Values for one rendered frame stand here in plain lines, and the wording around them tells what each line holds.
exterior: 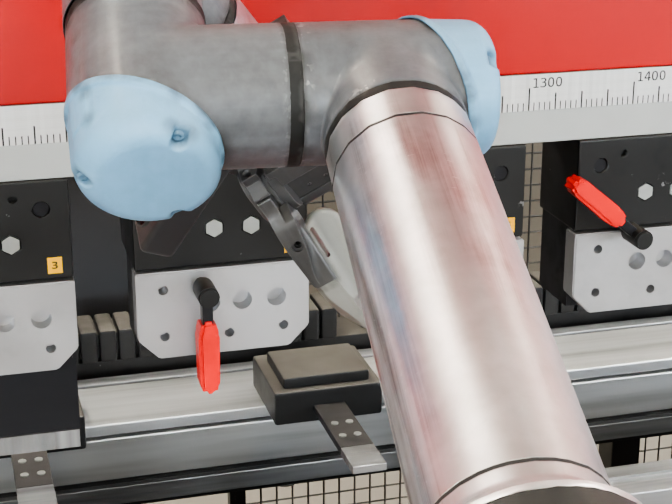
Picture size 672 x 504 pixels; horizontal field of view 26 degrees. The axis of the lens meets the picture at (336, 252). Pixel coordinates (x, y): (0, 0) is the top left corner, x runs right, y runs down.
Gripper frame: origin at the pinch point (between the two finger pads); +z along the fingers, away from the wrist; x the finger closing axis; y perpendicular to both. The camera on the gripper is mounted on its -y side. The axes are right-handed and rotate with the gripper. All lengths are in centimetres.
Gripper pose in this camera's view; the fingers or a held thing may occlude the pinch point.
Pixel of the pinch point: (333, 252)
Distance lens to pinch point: 103.3
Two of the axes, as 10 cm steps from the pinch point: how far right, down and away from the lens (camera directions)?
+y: 8.6, -4.8, -1.8
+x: -2.7, -7.2, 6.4
